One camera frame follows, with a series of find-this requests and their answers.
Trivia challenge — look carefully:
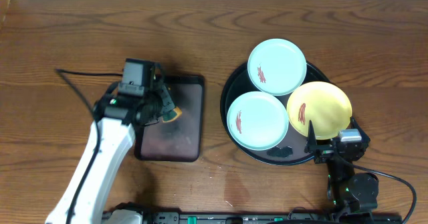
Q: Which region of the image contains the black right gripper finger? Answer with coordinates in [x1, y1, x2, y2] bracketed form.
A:
[304, 120, 317, 152]
[350, 116, 362, 132]

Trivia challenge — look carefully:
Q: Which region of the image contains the yellow green scrubbing sponge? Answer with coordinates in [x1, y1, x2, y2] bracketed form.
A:
[162, 107, 182, 122]

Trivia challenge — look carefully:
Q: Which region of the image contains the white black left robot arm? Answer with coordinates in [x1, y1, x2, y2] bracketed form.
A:
[45, 58, 176, 223]

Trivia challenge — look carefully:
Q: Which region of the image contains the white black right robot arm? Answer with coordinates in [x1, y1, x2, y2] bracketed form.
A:
[304, 118, 379, 222]

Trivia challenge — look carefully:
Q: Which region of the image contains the black rectangular water tray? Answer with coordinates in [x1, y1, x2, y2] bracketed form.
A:
[134, 76, 205, 162]

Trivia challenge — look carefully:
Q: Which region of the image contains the yellow plate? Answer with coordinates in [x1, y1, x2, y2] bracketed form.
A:
[286, 82, 352, 140]

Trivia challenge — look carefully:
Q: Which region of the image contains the lower light green plate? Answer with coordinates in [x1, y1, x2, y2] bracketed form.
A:
[226, 91, 289, 150]

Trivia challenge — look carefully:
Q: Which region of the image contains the light green plate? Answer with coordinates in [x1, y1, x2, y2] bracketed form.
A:
[247, 39, 307, 96]
[226, 91, 289, 150]

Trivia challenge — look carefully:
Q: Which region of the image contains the top light green plate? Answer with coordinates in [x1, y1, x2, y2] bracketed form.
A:
[247, 39, 307, 96]

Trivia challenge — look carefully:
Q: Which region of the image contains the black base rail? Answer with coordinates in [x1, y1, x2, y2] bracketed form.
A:
[102, 211, 403, 224]

